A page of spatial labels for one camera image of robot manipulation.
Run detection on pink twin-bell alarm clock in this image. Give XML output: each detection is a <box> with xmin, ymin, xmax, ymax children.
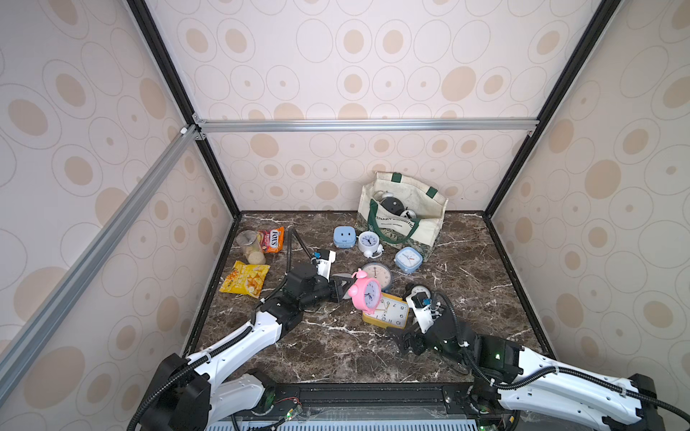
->
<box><xmin>347</xmin><ymin>269</ymin><xmax>382</xmax><ymax>314</ymax></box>

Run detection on blue round clock beige face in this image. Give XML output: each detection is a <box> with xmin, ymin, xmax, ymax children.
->
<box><xmin>361</xmin><ymin>262</ymin><xmax>393</xmax><ymax>293</ymax></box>

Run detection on light blue square clock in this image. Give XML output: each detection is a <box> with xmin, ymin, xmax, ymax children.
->
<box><xmin>333</xmin><ymin>226</ymin><xmax>358</xmax><ymax>249</ymax></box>

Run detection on small white round clock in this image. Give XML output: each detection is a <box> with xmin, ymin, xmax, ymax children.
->
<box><xmin>358</xmin><ymin>231</ymin><xmax>384</xmax><ymax>259</ymax></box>

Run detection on small black round clock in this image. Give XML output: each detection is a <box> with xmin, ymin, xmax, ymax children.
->
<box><xmin>404</xmin><ymin>283</ymin><xmax>432</xmax><ymax>308</ymax></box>

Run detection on black-backed white twin-bell clock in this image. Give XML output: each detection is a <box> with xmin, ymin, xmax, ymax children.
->
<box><xmin>380</xmin><ymin>196</ymin><xmax>406</xmax><ymax>217</ymax></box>

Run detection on white twin-bell alarm clock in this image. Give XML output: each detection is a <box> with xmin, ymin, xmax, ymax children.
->
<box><xmin>401</xmin><ymin>209</ymin><xmax>418</xmax><ymax>220</ymax></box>

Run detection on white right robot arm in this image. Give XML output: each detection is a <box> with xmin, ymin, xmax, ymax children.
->
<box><xmin>390</xmin><ymin>307</ymin><xmax>689</xmax><ymax>430</ymax></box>

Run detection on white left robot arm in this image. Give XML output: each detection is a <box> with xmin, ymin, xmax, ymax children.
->
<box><xmin>128</xmin><ymin>263</ymin><xmax>358</xmax><ymax>430</ymax></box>

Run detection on orange Fox's candy bag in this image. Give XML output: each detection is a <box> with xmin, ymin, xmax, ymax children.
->
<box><xmin>258</xmin><ymin>227</ymin><xmax>285</xmax><ymax>253</ymax></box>

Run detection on yellow rectangular alarm clock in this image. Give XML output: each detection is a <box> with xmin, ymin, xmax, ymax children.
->
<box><xmin>362</xmin><ymin>293</ymin><xmax>410</xmax><ymax>330</ymax></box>

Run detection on yellow chips snack bag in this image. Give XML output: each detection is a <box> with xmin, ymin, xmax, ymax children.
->
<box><xmin>219</xmin><ymin>260</ymin><xmax>270</xmax><ymax>298</ymax></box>

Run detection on blue square clock white face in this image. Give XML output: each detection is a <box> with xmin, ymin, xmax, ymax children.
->
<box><xmin>395</xmin><ymin>246</ymin><xmax>423</xmax><ymax>274</ymax></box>

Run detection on canvas tote bag green handles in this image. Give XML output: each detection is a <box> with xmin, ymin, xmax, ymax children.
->
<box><xmin>356</xmin><ymin>172</ymin><xmax>449</xmax><ymax>259</ymax></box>

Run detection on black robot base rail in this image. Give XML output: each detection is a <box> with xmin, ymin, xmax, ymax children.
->
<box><xmin>139</xmin><ymin>381</ymin><xmax>594</xmax><ymax>431</ymax></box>

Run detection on aluminium horizontal back rail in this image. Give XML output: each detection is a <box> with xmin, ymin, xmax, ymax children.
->
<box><xmin>198</xmin><ymin>118</ymin><xmax>539</xmax><ymax>134</ymax></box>

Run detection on black vertical frame post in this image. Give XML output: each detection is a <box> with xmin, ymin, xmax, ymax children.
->
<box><xmin>127</xmin><ymin>0</ymin><xmax>242</xmax><ymax>218</ymax></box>

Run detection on aluminium left side rail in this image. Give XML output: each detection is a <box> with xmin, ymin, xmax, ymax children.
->
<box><xmin>1</xmin><ymin>124</ymin><xmax>199</xmax><ymax>402</ymax></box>

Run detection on black right frame post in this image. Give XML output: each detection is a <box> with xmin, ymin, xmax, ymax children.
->
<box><xmin>484</xmin><ymin>0</ymin><xmax>622</xmax><ymax>221</ymax></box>

